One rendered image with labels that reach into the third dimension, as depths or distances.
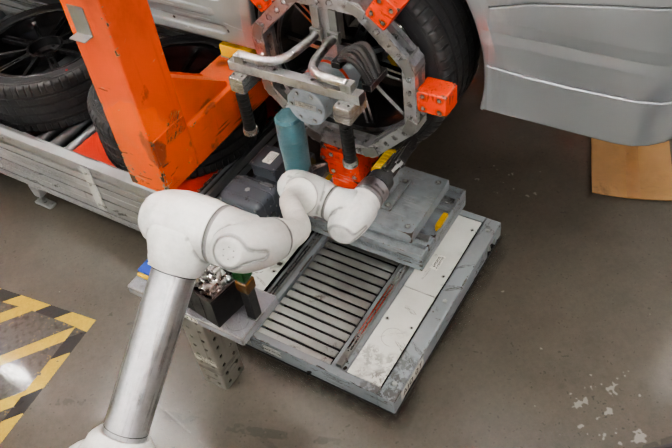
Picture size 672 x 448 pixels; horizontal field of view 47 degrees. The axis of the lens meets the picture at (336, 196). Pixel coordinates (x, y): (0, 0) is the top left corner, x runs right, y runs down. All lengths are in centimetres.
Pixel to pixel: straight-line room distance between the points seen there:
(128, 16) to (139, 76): 18
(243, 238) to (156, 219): 22
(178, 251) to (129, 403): 35
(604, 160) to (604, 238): 42
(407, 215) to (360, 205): 62
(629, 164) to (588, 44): 129
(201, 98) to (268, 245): 102
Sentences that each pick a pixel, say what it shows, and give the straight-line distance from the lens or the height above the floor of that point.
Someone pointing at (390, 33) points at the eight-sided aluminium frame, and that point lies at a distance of 209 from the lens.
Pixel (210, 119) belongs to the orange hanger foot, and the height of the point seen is 64.
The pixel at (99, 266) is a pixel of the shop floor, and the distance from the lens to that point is 313.
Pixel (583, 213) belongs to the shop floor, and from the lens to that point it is 305.
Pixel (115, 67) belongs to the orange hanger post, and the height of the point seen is 101.
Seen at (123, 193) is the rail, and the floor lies 32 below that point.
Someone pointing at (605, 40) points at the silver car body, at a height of 106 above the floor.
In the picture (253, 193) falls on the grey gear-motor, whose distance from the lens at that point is 260.
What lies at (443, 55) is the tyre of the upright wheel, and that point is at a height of 95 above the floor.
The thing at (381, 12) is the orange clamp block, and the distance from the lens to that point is 204.
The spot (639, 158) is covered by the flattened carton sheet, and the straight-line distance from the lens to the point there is 330.
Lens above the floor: 216
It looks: 44 degrees down
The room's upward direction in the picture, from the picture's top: 9 degrees counter-clockwise
